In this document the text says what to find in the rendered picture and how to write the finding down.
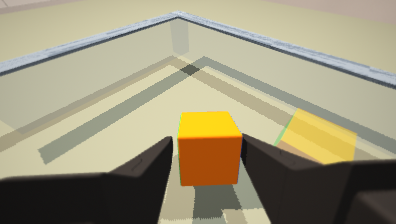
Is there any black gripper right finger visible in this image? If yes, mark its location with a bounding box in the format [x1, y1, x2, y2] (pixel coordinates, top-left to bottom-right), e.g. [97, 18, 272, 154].
[241, 133, 396, 224]

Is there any transparent green and yellow cube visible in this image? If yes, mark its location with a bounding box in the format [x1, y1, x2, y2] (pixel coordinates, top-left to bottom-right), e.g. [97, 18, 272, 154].
[273, 108, 357, 164]

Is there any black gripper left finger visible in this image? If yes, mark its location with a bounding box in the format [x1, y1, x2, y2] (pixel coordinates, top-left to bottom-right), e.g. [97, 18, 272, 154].
[0, 136, 173, 224]

